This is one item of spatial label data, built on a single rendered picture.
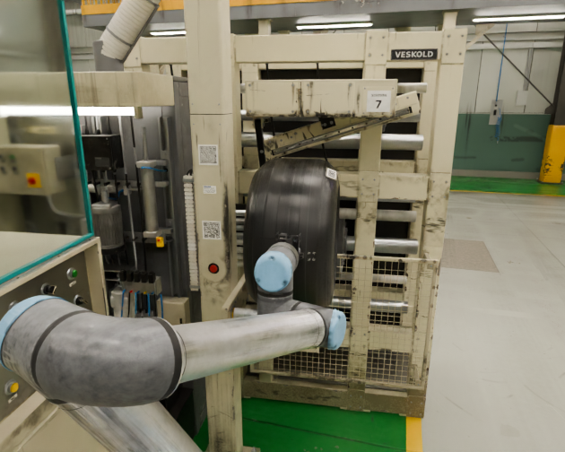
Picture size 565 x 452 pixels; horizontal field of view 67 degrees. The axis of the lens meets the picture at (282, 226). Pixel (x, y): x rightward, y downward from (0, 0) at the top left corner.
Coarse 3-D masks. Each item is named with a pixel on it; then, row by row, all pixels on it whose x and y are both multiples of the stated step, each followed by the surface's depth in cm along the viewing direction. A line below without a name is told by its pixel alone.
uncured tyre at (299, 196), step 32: (288, 160) 160; (320, 160) 161; (256, 192) 147; (288, 192) 145; (320, 192) 144; (256, 224) 143; (288, 224) 141; (320, 224) 140; (256, 256) 143; (320, 256) 141; (256, 288) 149; (320, 288) 146
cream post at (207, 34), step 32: (192, 0) 144; (224, 0) 148; (192, 32) 147; (224, 32) 150; (192, 64) 150; (224, 64) 152; (192, 96) 153; (224, 96) 154; (192, 128) 157; (224, 128) 155; (224, 160) 158; (224, 192) 161; (224, 224) 165; (224, 256) 169; (224, 288) 173; (224, 384) 186; (224, 416) 191; (224, 448) 196
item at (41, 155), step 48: (0, 0) 102; (48, 0) 118; (0, 48) 103; (48, 48) 119; (0, 96) 104; (48, 96) 120; (0, 144) 104; (48, 144) 121; (0, 192) 105; (48, 192) 122; (0, 240) 106; (48, 240) 123
